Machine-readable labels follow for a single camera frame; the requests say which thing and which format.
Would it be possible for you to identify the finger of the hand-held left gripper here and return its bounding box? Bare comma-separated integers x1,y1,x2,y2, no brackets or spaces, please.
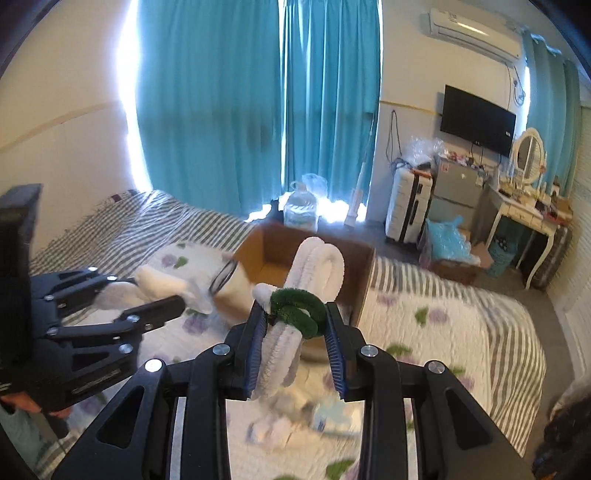
44,295,186,352
30,266,139,320

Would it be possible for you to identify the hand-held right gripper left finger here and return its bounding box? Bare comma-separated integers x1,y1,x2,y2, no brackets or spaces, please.
51,302,273,480

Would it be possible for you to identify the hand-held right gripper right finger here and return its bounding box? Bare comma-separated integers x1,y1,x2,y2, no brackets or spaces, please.
322,302,537,480

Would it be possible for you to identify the white plush cloth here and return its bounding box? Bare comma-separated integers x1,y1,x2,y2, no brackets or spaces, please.
98,264,218,315

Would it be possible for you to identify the white fuzzy roll green band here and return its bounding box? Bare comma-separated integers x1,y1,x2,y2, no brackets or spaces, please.
252,235,345,401

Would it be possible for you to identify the brown cardboard box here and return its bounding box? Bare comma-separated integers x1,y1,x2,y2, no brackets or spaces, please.
213,220,377,361

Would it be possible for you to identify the person's left forearm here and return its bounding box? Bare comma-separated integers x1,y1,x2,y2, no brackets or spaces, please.
0,391,63,464

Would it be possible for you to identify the pale blue soft cloth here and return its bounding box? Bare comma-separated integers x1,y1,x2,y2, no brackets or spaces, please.
247,392,358,445

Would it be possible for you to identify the floral quilt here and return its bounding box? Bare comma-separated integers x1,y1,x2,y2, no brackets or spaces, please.
69,240,502,480

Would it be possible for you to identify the clear water jug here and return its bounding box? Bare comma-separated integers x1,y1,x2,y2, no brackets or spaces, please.
282,180,320,233

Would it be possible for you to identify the small cardboard floor box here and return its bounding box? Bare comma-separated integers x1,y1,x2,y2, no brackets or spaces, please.
431,240,496,286

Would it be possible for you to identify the white stick vacuum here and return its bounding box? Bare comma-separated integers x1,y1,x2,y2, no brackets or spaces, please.
343,110,376,228

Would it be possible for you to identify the blue plastic bag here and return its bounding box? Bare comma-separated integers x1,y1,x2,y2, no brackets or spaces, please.
424,216,484,267

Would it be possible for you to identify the white suitcase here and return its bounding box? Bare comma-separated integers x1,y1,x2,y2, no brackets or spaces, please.
385,165,435,244

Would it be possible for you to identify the bed with floral blanket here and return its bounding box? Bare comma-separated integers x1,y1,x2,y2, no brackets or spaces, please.
25,189,549,480

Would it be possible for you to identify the teal patterned basket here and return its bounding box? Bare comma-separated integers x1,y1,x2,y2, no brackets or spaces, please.
488,232,519,278

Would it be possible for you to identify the grey mini fridge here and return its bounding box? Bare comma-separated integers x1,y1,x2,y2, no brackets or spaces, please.
433,159,485,214

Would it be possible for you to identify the teal curtain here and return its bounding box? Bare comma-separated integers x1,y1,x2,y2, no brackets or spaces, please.
281,0,385,217
521,25,583,195
136,0,283,219

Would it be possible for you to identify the clear crumpled plastic bag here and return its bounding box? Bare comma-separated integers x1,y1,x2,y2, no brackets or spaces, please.
403,137,448,168

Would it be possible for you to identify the white dressing table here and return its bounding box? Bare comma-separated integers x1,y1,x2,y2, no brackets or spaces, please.
484,182,574,291

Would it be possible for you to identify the dark cloth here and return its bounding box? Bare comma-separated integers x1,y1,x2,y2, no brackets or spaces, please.
531,376,591,480

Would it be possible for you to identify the white oval vanity mirror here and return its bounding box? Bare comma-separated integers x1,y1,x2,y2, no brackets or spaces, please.
510,127,548,186

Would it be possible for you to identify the white air conditioner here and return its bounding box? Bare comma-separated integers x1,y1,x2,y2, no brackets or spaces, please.
419,6,523,64

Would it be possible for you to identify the black loop strap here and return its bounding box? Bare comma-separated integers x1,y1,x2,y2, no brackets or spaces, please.
209,260,237,296

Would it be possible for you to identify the hanging black cable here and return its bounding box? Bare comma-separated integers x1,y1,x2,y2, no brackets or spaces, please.
389,110,403,168

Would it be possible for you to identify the black wall television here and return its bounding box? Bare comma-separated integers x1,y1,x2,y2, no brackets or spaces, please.
439,84,517,151

